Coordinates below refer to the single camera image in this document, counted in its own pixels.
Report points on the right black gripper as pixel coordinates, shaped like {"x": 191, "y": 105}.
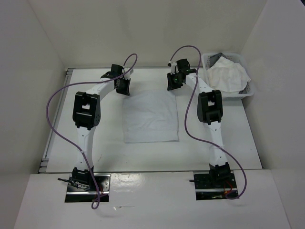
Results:
{"x": 171, "y": 85}

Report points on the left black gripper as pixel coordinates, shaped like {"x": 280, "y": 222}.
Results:
{"x": 126, "y": 91}

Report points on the white skirt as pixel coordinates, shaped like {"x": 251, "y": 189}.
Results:
{"x": 150, "y": 116}
{"x": 227, "y": 76}

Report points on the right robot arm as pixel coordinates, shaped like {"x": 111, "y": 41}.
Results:
{"x": 209, "y": 112}

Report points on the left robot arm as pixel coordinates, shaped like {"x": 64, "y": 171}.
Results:
{"x": 87, "y": 115}

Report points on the dark garment in basket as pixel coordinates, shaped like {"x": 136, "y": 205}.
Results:
{"x": 214, "y": 58}

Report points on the white skirt in basket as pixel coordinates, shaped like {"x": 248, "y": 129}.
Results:
{"x": 227, "y": 76}

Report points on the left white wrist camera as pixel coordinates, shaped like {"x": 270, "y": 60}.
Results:
{"x": 127, "y": 72}

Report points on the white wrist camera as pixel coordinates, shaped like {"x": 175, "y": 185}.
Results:
{"x": 127, "y": 72}
{"x": 171, "y": 64}

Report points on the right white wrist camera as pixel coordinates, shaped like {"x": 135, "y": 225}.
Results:
{"x": 171, "y": 64}

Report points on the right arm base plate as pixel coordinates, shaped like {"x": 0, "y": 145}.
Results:
{"x": 206, "y": 189}

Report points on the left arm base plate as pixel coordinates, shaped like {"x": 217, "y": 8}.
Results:
{"x": 78, "y": 192}

